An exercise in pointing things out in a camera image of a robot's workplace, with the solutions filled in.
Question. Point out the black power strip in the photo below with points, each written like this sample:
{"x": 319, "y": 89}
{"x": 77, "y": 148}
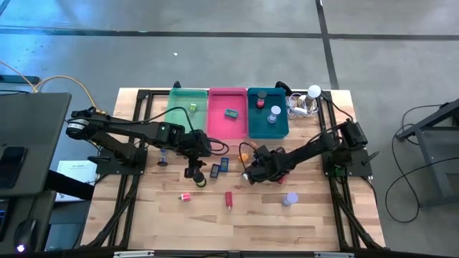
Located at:
{"x": 19, "y": 79}

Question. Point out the black computer mouse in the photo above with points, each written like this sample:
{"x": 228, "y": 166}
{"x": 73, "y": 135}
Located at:
{"x": 26, "y": 233}

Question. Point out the grey metal table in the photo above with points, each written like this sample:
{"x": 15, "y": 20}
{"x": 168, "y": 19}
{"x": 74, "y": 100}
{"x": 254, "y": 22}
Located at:
{"x": 435, "y": 150}

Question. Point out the black capped blue sand hourglass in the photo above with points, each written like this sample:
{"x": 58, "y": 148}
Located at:
{"x": 163, "y": 157}

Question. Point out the teal plastic bin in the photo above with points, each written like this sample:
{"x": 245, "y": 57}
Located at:
{"x": 280, "y": 92}

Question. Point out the white light bulb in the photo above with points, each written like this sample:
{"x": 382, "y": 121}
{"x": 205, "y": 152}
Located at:
{"x": 314, "y": 91}

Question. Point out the dark grey desk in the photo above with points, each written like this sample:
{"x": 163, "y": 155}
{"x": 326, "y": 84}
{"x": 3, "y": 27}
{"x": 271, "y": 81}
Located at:
{"x": 32, "y": 118}

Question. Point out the red square charger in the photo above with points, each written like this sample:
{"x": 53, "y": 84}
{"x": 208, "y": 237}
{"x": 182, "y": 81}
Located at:
{"x": 282, "y": 180}

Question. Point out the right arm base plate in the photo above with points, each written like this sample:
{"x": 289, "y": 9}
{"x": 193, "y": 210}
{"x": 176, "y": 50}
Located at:
{"x": 358, "y": 168}

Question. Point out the green plastic bin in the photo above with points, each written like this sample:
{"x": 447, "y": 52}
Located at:
{"x": 186, "y": 95}

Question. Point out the black smartphone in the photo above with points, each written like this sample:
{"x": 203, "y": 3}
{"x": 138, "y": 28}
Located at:
{"x": 12, "y": 168}

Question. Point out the orange capped hourglass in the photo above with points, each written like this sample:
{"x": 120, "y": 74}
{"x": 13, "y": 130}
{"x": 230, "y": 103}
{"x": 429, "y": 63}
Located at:
{"x": 244, "y": 157}

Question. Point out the black aluminium table frame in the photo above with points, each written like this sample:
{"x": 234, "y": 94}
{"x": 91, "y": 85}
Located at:
{"x": 142, "y": 94}

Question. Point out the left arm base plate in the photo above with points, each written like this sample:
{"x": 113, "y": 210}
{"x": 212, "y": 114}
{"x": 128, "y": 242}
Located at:
{"x": 107, "y": 166}

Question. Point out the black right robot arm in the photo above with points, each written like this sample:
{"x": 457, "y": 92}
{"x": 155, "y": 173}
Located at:
{"x": 315, "y": 147}

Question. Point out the green charger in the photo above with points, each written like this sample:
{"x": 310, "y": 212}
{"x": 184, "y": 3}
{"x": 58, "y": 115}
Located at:
{"x": 193, "y": 107}

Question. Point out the black clamp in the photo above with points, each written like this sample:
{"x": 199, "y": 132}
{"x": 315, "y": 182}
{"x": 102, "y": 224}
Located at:
{"x": 176, "y": 85}
{"x": 281, "y": 86}

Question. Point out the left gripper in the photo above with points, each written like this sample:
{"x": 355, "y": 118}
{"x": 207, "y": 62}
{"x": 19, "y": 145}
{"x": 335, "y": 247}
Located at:
{"x": 195, "y": 143}

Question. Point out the black bar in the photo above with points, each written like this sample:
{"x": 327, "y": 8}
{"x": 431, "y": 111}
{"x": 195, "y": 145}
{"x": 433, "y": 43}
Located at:
{"x": 71, "y": 185}

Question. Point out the teal digital timer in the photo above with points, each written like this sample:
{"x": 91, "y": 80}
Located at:
{"x": 231, "y": 113}

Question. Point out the pink charger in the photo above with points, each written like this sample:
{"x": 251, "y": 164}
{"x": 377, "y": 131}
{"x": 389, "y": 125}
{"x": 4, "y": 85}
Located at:
{"x": 186, "y": 196}

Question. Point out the white power adapter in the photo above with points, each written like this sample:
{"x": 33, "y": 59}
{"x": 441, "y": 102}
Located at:
{"x": 301, "y": 110}

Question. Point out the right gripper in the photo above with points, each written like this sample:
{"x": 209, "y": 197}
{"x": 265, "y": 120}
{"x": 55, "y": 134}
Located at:
{"x": 272, "y": 161}

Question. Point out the dark blue digital timer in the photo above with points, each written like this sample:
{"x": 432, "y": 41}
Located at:
{"x": 224, "y": 165}
{"x": 214, "y": 171}

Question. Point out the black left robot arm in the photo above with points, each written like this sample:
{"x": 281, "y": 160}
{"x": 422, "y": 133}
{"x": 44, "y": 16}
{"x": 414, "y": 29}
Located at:
{"x": 125, "y": 127}

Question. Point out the white cube charger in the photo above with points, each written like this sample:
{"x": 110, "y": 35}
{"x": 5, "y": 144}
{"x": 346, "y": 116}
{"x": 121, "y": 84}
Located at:
{"x": 245, "y": 176}

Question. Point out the black capped yellow sand hourglass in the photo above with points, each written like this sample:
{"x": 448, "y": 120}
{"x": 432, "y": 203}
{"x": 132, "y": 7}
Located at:
{"x": 201, "y": 183}

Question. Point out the pink plastic bin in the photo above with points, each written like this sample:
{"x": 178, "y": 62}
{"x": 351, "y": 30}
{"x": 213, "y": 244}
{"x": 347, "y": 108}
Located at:
{"x": 226, "y": 98}

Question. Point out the red long charger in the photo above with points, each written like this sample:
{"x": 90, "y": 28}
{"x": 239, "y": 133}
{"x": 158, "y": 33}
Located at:
{"x": 228, "y": 199}

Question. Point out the purple capped hourglass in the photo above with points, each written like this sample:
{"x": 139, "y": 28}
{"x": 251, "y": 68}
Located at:
{"x": 291, "y": 198}
{"x": 275, "y": 110}

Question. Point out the white booklet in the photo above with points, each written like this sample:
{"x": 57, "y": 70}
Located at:
{"x": 77, "y": 173}

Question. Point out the silver bracket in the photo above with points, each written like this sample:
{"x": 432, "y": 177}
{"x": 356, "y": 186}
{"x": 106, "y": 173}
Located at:
{"x": 133, "y": 254}
{"x": 333, "y": 255}

